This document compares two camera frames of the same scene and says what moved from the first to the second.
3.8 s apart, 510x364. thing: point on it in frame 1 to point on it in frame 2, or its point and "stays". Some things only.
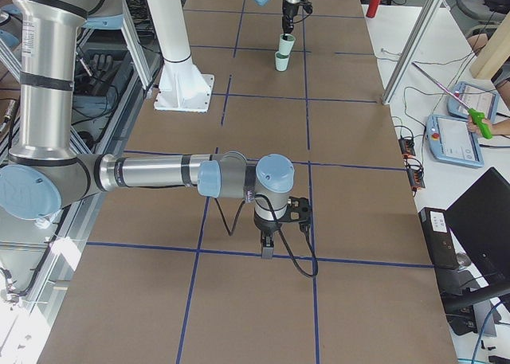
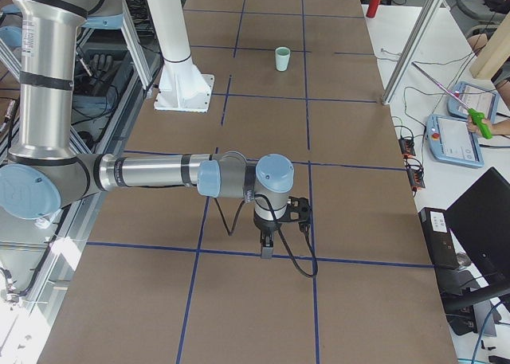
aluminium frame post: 410,56 stays
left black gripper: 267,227 stays
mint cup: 285,45 to 282,56
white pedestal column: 182,87 stays
